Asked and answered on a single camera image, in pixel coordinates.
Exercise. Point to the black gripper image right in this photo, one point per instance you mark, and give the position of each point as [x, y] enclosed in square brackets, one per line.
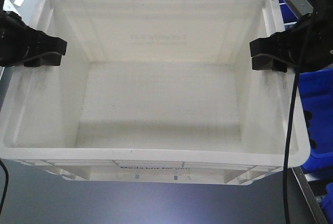
[310, 42]

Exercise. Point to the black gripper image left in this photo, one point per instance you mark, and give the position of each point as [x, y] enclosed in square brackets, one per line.
[19, 44]

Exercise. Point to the white plastic tote bin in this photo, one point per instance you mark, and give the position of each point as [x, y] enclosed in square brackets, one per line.
[151, 91]

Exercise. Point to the blue bin right shelf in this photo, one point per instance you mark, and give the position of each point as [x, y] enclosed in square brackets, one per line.
[315, 90]

